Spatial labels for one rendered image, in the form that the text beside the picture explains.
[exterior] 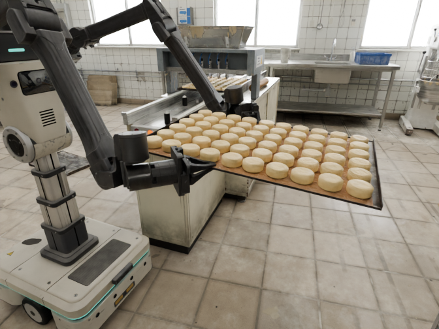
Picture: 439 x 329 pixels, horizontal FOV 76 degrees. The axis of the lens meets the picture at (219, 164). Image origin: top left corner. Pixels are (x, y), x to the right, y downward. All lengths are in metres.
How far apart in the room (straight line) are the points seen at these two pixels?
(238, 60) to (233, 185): 0.94
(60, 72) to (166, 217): 1.19
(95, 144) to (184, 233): 1.17
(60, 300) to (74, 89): 1.01
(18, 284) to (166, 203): 0.77
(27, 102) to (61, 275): 0.78
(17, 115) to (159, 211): 0.88
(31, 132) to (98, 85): 4.82
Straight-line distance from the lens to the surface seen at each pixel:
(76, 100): 0.71
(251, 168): 0.65
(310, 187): 0.63
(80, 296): 1.46
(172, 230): 1.79
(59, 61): 0.74
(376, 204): 0.64
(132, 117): 1.59
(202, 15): 5.28
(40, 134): 1.34
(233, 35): 2.04
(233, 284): 1.72
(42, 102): 1.33
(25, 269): 1.70
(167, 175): 0.62
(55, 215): 1.52
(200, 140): 0.77
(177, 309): 1.63
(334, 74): 4.50
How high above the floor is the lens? 1.28
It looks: 25 degrees down
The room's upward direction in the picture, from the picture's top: straight up
